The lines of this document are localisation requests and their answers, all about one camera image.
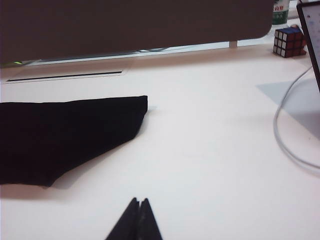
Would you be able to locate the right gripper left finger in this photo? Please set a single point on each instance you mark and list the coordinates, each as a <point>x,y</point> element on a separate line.
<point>126,225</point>

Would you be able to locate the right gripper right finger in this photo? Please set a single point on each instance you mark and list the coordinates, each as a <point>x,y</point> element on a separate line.
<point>147,225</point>

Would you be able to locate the black polo shirt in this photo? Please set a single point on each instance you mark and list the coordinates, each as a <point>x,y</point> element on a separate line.
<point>62,140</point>

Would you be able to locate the green strip object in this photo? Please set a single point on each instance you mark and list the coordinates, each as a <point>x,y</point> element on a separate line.
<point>18,63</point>

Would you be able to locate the beige desk divider panel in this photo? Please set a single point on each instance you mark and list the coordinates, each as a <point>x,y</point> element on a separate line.
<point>125,25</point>

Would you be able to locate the Rubik's cube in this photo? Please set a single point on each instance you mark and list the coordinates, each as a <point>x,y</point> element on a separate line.
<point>287,42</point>

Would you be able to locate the black framed monitor screen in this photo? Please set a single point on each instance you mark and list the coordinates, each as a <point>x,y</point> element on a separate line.
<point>312,37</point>

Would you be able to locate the white bottle green label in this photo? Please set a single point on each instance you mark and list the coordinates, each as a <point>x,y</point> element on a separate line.
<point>280,12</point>

